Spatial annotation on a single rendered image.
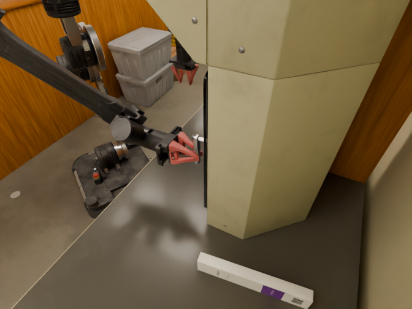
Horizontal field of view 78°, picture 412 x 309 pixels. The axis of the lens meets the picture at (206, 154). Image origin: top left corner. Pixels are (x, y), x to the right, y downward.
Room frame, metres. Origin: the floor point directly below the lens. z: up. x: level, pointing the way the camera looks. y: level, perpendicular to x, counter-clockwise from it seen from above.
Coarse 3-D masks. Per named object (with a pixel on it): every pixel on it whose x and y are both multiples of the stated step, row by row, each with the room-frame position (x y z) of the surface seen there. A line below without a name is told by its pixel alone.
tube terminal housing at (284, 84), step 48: (240, 0) 0.38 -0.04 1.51; (288, 0) 0.35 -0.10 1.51; (336, 0) 0.37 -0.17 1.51; (384, 0) 0.40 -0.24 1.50; (240, 48) 0.37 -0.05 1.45; (288, 48) 0.35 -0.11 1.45; (336, 48) 0.38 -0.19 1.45; (384, 48) 0.41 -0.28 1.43; (240, 96) 0.37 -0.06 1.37; (288, 96) 0.36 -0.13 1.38; (336, 96) 0.39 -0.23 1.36; (240, 144) 0.37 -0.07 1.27; (288, 144) 0.37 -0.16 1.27; (336, 144) 0.41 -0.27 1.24; (240, 192) 0.36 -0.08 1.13; (288, 192) 0.38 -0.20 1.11
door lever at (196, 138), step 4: (192, 136) 0.47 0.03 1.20; (196, 136) 0.47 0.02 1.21; (196, 140) 0.46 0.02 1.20; (200, 140) 0.46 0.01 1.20; (196, 144) 0.46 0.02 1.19; (196, 148) 0.46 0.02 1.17; (196, 152) 0.46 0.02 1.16; (200, 152) 0.47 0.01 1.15; (200, 156) 0.47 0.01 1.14; (200, 160) 0.47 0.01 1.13
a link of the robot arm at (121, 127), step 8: (136, 112) 0.59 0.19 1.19; (144, 112) 0.61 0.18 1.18; (120, 120) 0.51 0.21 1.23; (128, 120) 0.50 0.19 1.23; (136, 120) 0.57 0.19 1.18; (144, 120) 0.59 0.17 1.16; (112, 128) 0.50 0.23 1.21; (120, 128) 0.49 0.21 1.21; (128, 128) 0.49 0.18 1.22; (136, 128) 0.50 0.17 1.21; (120, 136) 0.48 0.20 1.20; (128, 136) 0.47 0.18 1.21; (136, 136) 0.49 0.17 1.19
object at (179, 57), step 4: (176, 48) 0.94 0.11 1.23; (180, 48) 0.94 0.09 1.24; (184, 48) 0.92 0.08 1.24; (176, 52) 0.95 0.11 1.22; (180, 52) 0.93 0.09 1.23; (184, 52) 0.92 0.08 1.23; (176, 56) 0.98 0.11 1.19; (180, 56) 0.93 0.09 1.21; (184, 56) 0.92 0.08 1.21; (188, 56) 0.93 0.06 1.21; (172, 60) 0.94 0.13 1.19; (176, 60) 0.94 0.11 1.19; (180, 60) 0.93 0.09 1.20; (184, 60) 0.92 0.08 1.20; (188, 60) 0.93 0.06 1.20; (192, 60) 0.94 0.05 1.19; (184, 64) 0.91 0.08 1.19; (188, 64) 0.91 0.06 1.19; (192, 64) 0.90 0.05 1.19
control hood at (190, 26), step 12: (156, 0) 0.44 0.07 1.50; (168, 0) 0.43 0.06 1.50; (180, 0) 0.42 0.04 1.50; (192, 0) 0.41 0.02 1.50; (204, 0) 0.40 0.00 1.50; (156, 12) 0.44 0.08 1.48; (168, 12) 0.43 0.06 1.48; (180, 12) 0.42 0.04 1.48; (192, 12) 0.41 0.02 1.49; (204, 12) 0.40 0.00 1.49; (168, 24) 0.43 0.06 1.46; (180, 24) 0.42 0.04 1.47; (192, 24) 0.41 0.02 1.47; (204, 24) 0.40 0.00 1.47; (180, 36) 0.42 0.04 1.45; (192, 36) 0.41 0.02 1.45; (204, 36) 0.40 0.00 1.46; (192, 48) 0.41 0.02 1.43; (204, 48) 0.40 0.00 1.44; (204, 60) 0.40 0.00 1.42
